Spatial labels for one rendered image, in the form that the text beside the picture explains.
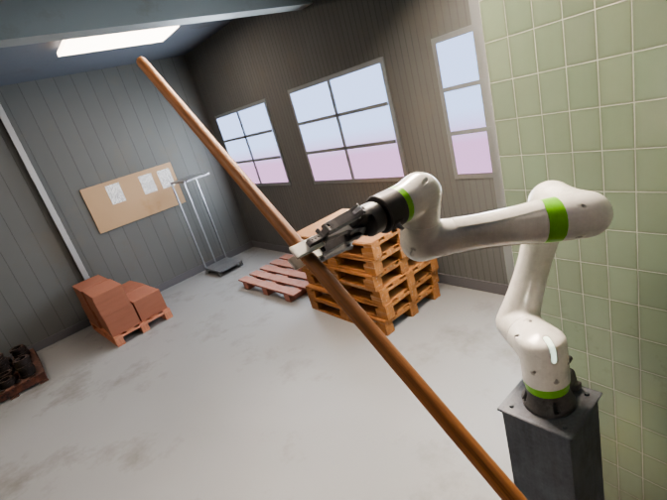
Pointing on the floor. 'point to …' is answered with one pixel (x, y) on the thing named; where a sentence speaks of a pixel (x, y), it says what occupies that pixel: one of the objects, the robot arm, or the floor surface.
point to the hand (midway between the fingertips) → (306, 252)
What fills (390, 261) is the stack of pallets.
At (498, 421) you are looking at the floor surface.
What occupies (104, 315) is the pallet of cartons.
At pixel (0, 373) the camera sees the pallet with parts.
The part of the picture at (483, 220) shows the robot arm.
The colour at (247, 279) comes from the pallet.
